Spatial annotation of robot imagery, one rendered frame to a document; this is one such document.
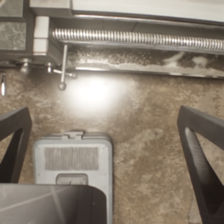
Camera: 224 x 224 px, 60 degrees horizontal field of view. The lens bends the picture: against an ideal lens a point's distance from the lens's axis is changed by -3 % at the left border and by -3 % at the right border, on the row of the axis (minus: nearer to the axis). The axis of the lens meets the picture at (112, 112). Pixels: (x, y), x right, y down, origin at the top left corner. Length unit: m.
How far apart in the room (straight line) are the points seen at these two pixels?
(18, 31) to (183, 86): 1.24
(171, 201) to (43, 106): 1.29
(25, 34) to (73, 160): 0.88
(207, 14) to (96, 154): 0.98
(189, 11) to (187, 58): 0.47
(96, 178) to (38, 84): 0.81
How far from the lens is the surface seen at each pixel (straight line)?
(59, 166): 1.38
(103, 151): 1.31
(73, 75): 0.97
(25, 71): 0.79
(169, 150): 1.66
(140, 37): 0.83
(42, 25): 0.79
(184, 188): 1.82
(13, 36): 0.73
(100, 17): 0.81
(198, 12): 0.81
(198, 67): 1.24
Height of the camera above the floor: 1.52
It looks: 85 degrees down
